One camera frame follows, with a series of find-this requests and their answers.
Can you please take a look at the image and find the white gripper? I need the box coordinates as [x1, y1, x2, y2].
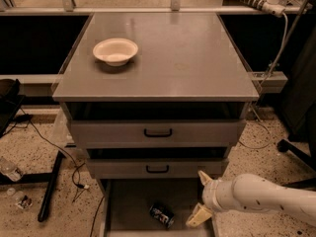
[186, 170, 235, 227]

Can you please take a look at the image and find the blue pepsi can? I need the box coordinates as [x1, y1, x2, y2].
[149, 202, 175, 228]

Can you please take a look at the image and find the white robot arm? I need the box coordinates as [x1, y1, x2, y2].
[186, 171, 316, 227]

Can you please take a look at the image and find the grey bottom drawer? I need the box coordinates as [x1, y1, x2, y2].
[99, 179, 217, 237]

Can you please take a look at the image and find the grey drawer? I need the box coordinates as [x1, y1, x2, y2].
[66, 102, 245, 148]
[99, 179, 217, 237]
[87, 147, 228, 179]

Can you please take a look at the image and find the grey middle drawer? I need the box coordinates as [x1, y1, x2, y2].
[87, 147, 228, 179]

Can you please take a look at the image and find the grey drawer cabinet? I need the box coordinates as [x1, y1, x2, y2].
[52, 11, 261, 237]

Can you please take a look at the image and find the grey top drawer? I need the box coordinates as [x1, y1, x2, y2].
[66, 102, 245, 148]

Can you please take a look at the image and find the black chair base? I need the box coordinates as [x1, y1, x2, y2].
[276, 138, 316, 190]

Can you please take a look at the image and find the white paper bowl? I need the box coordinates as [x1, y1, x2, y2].
[93, 39, 138, 66]

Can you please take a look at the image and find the small floor litter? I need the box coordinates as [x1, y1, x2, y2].
[7, 188, 33, 209]

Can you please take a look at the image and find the clear plastic bottle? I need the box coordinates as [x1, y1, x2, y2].
[0, 157, 23, 182]

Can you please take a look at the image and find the white power strip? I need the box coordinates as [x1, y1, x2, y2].
[239, 0, 285, 17]

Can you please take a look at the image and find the black table leg frame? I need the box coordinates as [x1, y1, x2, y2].
[0, 152, 64, 222]

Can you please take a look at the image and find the black floor cable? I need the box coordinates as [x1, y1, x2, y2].
[13, 108, 106, 237]

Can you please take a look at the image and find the white hanging cable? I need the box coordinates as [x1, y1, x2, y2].
[238, 12, 289, 150]

